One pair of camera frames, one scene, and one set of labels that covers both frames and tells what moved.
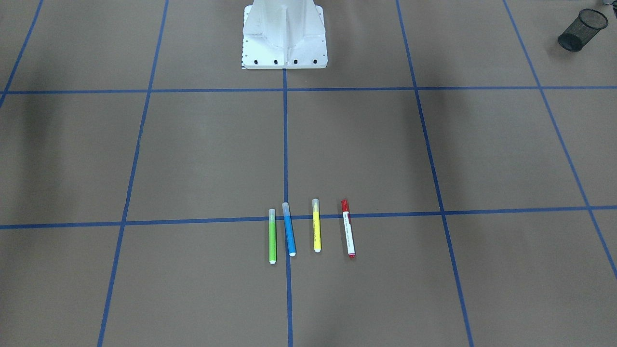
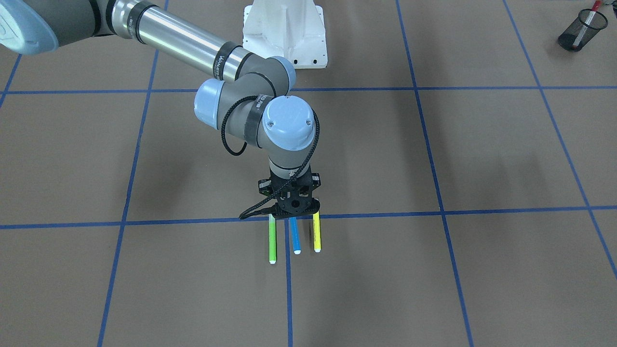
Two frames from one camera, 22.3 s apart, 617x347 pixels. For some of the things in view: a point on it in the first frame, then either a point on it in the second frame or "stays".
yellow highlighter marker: x=316 y=231 stays
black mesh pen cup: x=587 y=23 stays
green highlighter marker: x=273 y=236 stays
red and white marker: x=348 y=229 to x=596 y=6
